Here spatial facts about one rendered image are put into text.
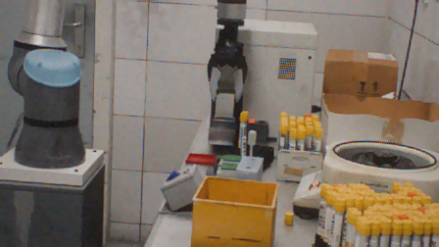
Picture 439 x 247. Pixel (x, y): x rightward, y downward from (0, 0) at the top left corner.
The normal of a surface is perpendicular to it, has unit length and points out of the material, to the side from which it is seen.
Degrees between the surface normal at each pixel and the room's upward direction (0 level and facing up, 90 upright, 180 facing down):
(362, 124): 94
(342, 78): 88
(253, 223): 90
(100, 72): 90
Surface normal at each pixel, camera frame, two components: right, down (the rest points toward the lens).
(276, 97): -0.07, 0.22
